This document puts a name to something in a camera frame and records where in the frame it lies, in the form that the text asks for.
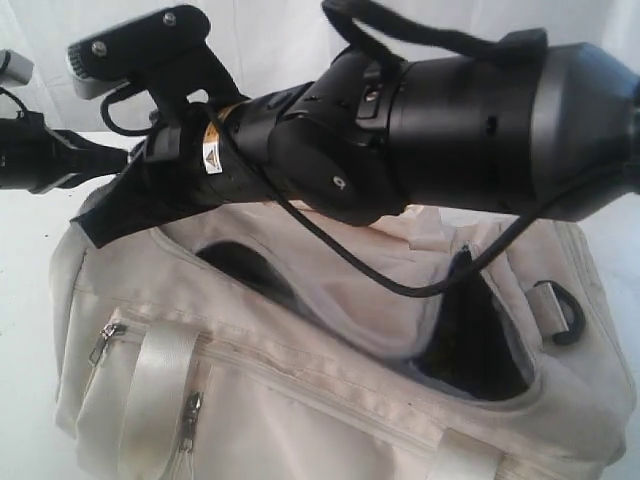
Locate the white backdrop curtain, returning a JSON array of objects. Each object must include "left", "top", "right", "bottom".
[{"left": 1, "top": 1, "right": 639, "bottom": 132}]

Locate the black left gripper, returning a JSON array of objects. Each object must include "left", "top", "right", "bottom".
[{"left": 27, "top": 112, "right": 129, "bottom": 194}]

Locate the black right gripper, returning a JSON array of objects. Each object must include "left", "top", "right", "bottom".
[{"left": 71, "top": 101, "right": 240, "bottom": 248}]

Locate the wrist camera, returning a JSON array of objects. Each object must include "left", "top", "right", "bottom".
[
  {"left": 0, "top": 49, "right": 34, "bottom": 87},
  {"left": 67, "top": 4, "right": 241, "bottom": 105}
]

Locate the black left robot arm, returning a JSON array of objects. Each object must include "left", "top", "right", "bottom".
[{"left": 1, "top": 111, "right": 129, "bottom": 194}]

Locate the beige canvas duffel bag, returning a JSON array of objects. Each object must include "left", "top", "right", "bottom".
[{"left": 50, "top": 203, "right": 636, "bottom": 479}]

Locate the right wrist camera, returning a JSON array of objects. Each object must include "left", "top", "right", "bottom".
[{"left": 67, "top": 4, "right": 241, "bottom": 105}]

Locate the black camera cable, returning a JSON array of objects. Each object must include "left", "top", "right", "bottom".
[{"left": 209, "top": 107, "right": 626, "bottom": 299}]

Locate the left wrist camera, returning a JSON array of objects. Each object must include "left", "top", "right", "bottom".
[{"left": 0, "top": 49, "right": 34, "bottom": 87}]

